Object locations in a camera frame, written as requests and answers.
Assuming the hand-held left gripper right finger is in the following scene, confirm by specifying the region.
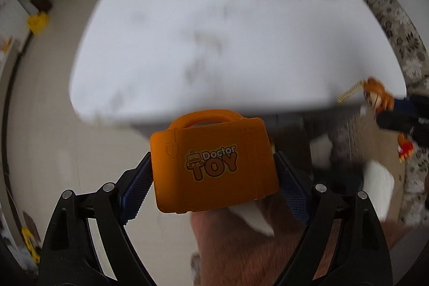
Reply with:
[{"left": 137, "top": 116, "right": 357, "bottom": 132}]
[{"left": 273, "top": 151, "right": 393, "bottom": 286}]

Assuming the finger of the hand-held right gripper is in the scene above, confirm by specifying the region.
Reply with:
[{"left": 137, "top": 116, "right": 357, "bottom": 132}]
[
  {"left": 393, "top": 94, "right": 429, "bottom": 117},
  {"left": 375, "top": 112, "right": 429, "bottom": 147}
]

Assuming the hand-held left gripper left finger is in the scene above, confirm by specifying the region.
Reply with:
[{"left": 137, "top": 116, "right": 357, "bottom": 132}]
[{"left": 40, "top": 152, "right": 155, "bottom": 286}]

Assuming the orange spring figure toy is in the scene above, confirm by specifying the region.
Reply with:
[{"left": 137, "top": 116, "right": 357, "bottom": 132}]
[{"left": 337, "top": 76, "right": 396, "bottom": 112}]

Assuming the orange toy suitcase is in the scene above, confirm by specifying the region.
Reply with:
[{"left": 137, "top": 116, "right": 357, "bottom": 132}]
[{"left": 150, "top": 110, "right": 280, "bottom": 215}]

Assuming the red yellow toy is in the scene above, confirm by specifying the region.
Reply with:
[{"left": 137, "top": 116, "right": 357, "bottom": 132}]
[{"left": 397, "top": 133, "right": 416, "bottom": 162}]

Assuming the floral sofa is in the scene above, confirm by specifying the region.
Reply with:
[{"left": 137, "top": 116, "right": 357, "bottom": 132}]
[{"left": 338, "top": 0, "right": 429, "bottom": 229}]

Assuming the yellow toy vehicle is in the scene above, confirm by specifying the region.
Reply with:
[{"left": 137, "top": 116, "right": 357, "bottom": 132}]
[{"left": 21, "top": 226, "right": 41, "bottom": 265}]

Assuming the yellow potty chair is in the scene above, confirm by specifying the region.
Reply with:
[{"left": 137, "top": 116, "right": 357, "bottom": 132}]
[{"left": 27, "top": 12, "right": 50, "bottom": 35}]

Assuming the white radiator cover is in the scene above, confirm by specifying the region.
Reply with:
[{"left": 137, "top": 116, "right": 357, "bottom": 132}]
[{"left": 0, "top": 0, "right": 34, "bottom": 52}]

